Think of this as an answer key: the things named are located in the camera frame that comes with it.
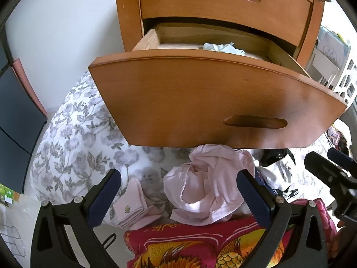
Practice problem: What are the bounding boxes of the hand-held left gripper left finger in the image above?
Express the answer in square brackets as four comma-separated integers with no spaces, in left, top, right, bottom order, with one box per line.
[30,169,122,268]

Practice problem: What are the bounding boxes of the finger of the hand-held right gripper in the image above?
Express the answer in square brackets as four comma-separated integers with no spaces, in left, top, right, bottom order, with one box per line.
[327,147,357,171]
[303,151,350,186]

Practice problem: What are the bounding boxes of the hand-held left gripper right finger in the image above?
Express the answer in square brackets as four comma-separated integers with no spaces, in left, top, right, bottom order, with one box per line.
[236,170,330,268]

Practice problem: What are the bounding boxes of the pale pink garment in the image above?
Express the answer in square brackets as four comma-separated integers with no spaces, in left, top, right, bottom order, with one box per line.
[163,144,256,226]

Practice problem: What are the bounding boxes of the wooden nightstand drawer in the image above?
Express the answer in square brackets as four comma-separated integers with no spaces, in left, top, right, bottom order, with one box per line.
[138,0,315,47]
[88,22,348,149]

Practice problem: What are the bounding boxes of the navy garment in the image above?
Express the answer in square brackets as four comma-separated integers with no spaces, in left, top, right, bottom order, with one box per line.
[252,168,275,193]

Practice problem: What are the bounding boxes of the pink folded socks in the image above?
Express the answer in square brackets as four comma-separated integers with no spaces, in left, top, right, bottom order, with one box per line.
[113,177,163,230]

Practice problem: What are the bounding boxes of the white lettered garment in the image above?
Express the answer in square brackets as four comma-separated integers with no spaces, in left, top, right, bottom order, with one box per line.
[262,157,301,199]

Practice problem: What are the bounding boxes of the black garment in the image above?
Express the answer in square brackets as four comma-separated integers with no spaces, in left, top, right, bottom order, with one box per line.
[260,147,297,168]

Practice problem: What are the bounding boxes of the grey floral blanket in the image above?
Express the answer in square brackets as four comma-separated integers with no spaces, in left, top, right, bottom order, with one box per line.
[29,71,339,226]

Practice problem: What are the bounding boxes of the red floral cloth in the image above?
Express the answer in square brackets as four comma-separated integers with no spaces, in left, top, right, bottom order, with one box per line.
[123,198,338,268]

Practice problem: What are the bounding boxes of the white openwork rack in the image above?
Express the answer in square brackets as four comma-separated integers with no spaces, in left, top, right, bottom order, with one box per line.
[305,25,357,104]

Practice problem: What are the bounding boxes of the green box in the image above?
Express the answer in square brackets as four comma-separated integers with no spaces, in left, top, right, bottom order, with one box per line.
[0,183,21,206]

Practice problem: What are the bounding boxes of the pale booklet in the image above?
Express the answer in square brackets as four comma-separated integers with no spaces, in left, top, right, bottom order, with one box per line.
[316,29,347,68]

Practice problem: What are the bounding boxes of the dark blue cabinet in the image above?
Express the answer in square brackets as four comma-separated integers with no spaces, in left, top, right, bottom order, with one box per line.
[0,42,48,194]

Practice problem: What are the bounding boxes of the pink board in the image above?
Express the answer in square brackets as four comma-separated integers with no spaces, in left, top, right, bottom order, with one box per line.
[12,59,48,117]

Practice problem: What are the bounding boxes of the pale green garment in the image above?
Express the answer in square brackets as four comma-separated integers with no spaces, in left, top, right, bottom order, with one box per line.
[203,42,246,56]

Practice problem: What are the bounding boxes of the wooden nightstand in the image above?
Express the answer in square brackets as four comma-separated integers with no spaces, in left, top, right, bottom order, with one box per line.
[114,0,333,62]

